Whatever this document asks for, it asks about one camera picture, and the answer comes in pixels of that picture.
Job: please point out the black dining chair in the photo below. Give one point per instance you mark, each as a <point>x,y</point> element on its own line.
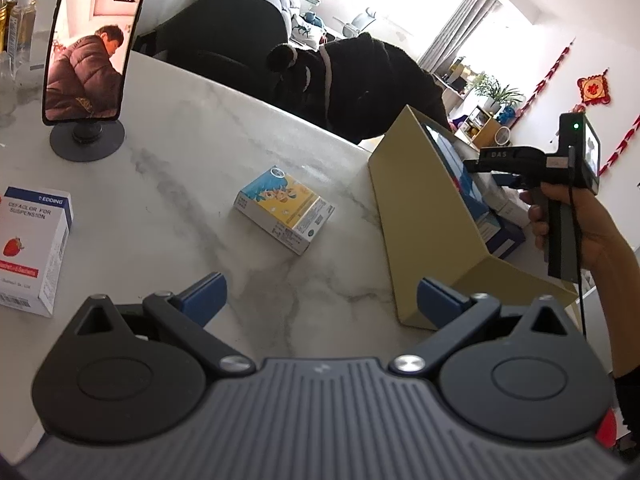
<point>226,41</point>

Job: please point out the red chinese knot ornament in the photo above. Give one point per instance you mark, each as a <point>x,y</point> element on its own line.
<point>593,90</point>

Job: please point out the person right hand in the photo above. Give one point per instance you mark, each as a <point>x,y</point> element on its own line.
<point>599,231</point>

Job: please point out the small white red medicine box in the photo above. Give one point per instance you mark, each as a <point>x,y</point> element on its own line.
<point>35,225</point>

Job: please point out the black fluffy coat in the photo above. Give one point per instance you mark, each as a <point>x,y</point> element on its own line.
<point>354,88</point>

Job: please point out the yellow cartoon medicine box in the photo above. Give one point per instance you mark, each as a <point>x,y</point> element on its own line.
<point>285,208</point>

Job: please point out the person right forearm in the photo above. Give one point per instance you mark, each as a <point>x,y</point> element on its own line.
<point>615,270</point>

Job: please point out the large tan cardboard box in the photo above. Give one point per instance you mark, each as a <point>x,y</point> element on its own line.
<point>429,232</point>

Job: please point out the small spray bottle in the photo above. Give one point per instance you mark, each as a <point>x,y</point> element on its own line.
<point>21,27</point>

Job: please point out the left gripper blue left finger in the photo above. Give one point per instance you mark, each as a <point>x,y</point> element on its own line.
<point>203,300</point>

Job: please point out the smartphone on stand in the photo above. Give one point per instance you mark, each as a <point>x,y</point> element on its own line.
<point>84,82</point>

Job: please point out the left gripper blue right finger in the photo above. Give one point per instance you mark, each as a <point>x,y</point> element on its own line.
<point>439,303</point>

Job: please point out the white office chair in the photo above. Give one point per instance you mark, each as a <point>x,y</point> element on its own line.
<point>362,21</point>

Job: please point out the green potted plant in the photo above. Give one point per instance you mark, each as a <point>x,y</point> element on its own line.
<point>497,95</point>

